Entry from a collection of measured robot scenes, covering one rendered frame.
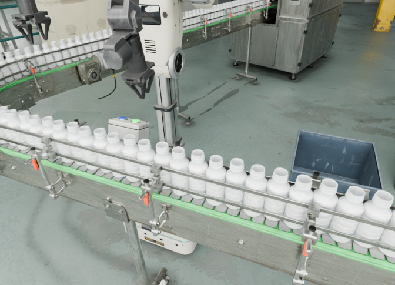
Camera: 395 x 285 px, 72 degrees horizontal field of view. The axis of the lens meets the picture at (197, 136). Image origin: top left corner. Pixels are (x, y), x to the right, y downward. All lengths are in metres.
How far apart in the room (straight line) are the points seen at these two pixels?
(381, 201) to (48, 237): 2.06
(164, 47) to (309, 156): 0.87
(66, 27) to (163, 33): 3.50
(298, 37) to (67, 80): 3.15
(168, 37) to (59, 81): 1.13
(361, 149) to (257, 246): 0.73
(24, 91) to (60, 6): 2.70
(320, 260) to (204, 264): 1.14
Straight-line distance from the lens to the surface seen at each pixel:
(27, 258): 2.28
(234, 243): 0.93
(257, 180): 0.76
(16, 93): 2.13
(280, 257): 0.92
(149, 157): 0.87
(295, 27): 4.32
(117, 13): 0.80
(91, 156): 1.03
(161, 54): 1.38
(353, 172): 1.49
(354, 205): 0.78
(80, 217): 2.35
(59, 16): 4.72
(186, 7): 7.04
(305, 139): 1.39
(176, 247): 1.88
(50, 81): 2.23
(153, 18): 1.36
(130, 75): 0.86
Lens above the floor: 1.65
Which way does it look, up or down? 34 degrees down
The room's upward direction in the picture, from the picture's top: 2 degrees counter-clockwise
